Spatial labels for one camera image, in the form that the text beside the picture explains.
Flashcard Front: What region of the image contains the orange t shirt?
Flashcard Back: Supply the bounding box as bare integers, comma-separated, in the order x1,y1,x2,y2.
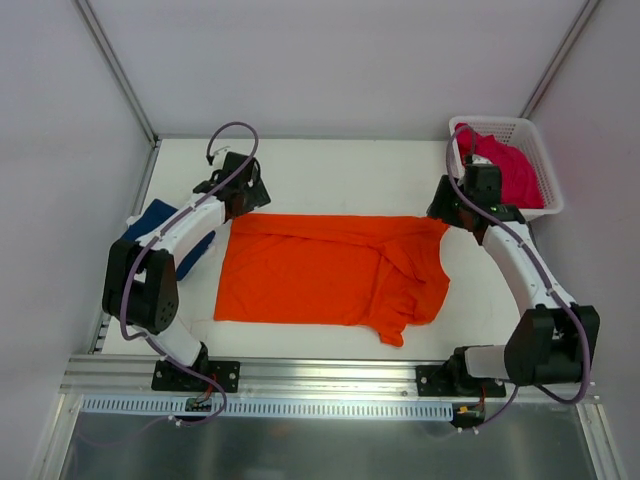
213,214,450,348

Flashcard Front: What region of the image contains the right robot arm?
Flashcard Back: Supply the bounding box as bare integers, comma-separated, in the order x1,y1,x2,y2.
427,164,600,404

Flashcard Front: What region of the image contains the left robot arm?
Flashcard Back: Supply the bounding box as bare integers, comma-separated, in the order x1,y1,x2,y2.
102,152,271,392

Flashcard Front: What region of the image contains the magenta t shirt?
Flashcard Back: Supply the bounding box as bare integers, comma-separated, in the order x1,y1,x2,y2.
474,133,544,209

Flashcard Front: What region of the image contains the white plastic basket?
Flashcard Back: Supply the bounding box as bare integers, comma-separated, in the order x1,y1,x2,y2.
447,115,564,222

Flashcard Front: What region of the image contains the folded navy blue t shirt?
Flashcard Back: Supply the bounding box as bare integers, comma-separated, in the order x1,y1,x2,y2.
121,199,222,282

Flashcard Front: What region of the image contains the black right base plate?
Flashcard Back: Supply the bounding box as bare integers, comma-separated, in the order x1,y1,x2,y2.
415,364,506,398

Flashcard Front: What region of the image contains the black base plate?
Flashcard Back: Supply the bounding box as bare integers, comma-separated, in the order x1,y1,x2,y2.
151,360,241,393
415,364,506,398

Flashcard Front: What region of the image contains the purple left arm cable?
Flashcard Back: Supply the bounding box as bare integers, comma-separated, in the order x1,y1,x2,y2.
121,121,260,429

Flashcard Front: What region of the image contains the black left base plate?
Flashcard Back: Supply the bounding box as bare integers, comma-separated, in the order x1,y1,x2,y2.
151,360,241,393

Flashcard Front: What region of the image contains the aluminium front rail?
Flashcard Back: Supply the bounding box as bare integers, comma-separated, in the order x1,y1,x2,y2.
59,353,600,403

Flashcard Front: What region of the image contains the white slotted cable duct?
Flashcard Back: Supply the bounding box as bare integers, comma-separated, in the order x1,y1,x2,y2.
80,395,454,422

